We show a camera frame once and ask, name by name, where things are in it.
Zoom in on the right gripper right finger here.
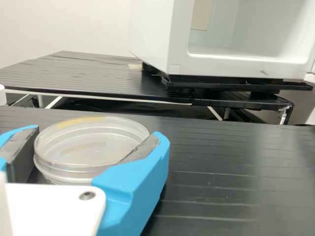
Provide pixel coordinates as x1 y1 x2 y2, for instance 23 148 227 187
92 131 171 236

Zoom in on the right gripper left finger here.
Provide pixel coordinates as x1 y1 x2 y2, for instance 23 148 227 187
0 124 40 184

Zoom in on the petri dish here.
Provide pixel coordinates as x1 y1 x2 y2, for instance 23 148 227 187
33 115 151 186

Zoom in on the black platform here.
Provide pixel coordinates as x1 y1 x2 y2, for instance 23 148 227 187
0 50 295 126
0 105 315 236

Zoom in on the white incubator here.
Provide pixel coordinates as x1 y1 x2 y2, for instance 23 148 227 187
127 0 315 80

